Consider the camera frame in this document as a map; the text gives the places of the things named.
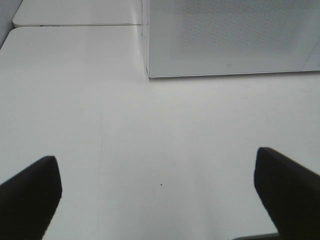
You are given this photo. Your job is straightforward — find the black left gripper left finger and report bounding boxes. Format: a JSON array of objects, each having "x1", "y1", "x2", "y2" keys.
[{"x1": 0, "y1": 156, "x2": 62, "y2": 240}]

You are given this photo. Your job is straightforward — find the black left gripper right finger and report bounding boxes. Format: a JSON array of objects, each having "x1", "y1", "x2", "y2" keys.
[{"x1": 253, "y1": 147, "x2": 320, "y2": 240}]

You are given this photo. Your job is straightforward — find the white microwave door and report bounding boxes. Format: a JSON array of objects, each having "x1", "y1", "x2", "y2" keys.
[{"x1": 142, "y1": 0, "x2": 320, "y2": 78}]

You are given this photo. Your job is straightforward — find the white adjoining table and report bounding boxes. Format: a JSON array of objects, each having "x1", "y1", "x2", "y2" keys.
[{"x1": 12, "y1": 0, "x2": 142, "y2": 28}]

